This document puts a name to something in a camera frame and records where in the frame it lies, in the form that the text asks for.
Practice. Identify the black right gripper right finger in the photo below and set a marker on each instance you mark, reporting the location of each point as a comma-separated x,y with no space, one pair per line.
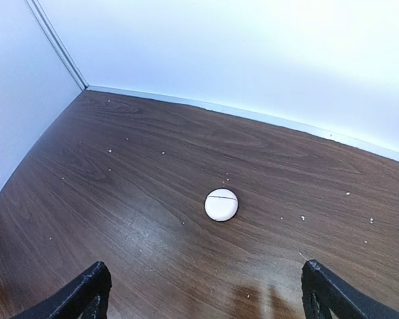
326,295

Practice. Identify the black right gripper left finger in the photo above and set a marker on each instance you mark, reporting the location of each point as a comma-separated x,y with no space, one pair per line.
86,296

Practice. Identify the aluminium left corner post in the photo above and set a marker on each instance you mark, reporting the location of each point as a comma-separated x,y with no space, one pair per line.
56,43

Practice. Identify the pink earbud case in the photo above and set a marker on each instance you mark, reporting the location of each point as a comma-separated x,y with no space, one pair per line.
221,205

